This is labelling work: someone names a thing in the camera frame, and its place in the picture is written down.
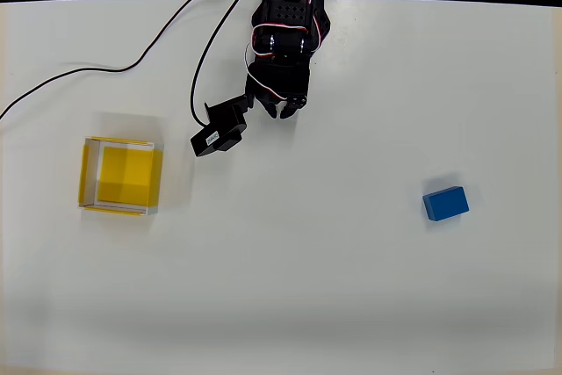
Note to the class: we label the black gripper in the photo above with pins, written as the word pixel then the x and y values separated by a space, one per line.
pixel 273 95

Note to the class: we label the blue rectangular block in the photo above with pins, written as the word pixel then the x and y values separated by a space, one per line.
pixel 445 203

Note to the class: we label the yellow open box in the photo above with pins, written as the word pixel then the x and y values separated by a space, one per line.
pixel 125 175

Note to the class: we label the black webcam with white label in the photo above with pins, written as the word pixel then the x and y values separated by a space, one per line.
pixel 219 131

